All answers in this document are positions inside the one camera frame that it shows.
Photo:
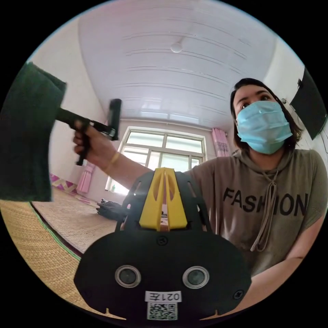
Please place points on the pile of clothes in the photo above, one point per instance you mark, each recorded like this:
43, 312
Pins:
112, 208

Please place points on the pink curtain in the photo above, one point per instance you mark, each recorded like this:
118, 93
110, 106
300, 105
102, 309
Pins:
221, 143
85, 179

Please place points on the person's left forearm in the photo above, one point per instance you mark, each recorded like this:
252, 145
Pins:
271, 282

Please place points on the window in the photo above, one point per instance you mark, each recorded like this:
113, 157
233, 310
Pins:
164, 151

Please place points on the person's right hand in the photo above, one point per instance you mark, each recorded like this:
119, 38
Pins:
98, 147

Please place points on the person's right forearm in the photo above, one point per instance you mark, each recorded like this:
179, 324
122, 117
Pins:
128, 171

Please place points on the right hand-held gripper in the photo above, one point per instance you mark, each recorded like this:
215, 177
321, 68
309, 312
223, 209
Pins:
74, 118

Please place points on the person's body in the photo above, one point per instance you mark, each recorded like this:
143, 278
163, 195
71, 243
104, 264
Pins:
243, 200

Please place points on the black wall television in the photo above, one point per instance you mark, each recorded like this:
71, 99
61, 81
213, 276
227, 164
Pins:
310, 105

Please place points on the bed with woven mat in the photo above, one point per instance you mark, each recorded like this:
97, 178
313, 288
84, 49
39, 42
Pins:
38, 251

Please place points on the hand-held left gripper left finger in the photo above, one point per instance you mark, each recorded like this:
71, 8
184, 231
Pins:
151, 205

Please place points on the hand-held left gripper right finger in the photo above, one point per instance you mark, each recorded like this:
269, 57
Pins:
175, 207

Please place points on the dark green garment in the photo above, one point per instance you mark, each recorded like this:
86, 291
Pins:
28, 133

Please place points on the white ceiling lamp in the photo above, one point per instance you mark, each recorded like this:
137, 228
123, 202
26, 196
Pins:
176, 47

